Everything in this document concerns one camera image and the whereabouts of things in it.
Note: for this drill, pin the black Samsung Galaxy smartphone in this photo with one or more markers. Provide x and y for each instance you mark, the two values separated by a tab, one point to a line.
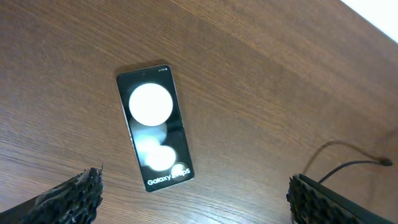
154	121

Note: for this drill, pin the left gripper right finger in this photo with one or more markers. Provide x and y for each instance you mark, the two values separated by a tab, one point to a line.
312	203

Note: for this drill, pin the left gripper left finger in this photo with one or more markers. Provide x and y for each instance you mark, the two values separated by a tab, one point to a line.
74	201

